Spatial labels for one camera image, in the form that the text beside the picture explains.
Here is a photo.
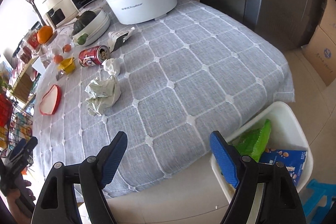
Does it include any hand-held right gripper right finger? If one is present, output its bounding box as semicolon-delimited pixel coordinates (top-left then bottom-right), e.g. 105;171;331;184
209;131;306;224

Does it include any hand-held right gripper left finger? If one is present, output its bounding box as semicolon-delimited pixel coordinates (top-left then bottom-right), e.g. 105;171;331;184
31;131;128;224

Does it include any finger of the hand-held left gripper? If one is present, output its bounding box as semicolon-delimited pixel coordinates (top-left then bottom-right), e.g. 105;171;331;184
5;136;38;161

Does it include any green plastic bag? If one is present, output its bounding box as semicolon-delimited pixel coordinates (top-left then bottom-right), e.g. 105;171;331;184
231;119;271;163

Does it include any blue printed carton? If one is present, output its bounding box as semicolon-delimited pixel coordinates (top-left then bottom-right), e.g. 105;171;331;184
259;149;307;188

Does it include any white plastic bin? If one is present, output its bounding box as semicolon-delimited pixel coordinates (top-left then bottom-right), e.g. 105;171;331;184
210;101;314;203

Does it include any person's left hand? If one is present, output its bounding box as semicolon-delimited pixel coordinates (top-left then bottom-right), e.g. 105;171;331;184
5;179;37;224

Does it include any red mesh bag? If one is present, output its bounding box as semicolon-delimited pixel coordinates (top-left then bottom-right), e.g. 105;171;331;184
0;94;13;127

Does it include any red heart-shaped dish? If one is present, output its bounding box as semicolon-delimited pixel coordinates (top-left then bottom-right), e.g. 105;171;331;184
39;84;63;115

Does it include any green leafy plant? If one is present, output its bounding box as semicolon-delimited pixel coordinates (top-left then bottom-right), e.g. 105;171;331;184
0;74;13;94

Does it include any crumpled pale green paper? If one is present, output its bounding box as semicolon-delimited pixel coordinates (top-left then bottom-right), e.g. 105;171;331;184
85;74;122;117

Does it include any crumpled white paper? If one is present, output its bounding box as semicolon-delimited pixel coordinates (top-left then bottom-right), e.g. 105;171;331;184
101;58;121;76

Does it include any yellow plastic cup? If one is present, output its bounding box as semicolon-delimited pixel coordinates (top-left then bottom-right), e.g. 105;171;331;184
59;57;76;75

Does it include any red label jar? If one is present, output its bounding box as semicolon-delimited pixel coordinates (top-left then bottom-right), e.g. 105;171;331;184
28;31;42;50
20;46;32;62

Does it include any grey checked tablecloth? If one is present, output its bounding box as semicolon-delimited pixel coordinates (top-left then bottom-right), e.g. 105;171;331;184
31;0;294;199

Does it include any blue plastic stool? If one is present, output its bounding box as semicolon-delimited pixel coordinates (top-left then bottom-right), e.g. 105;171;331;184
301;179;336;218

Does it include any red drink can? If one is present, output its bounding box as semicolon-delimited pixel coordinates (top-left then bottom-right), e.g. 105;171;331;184
78;46;111;67

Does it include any clear glass jar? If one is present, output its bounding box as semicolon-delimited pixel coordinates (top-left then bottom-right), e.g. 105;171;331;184
46;35;72;62

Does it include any large orange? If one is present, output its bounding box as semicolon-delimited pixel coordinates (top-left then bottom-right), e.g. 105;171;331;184
37;25;54;44

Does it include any black and white packet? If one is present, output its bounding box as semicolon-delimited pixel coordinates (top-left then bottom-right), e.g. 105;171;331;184
108;27;135;52

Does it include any white bowl with vegetables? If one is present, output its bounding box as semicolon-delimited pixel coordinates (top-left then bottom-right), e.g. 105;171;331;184
71;8;111;46

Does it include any cardboard box with logo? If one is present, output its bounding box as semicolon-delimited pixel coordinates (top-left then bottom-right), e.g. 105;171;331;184
301;26;336;86

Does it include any dark green pumpkin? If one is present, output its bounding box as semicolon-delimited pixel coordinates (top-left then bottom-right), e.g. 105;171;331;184
73;10;98;34

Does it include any cream air fryer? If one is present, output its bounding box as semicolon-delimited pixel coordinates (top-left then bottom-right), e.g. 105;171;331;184
34;0;79;29

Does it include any cardboard box with label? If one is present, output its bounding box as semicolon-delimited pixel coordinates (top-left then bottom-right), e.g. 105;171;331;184
312;0;336;35

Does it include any black wire rack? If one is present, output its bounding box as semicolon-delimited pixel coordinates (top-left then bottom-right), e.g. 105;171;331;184
0;93;34;151

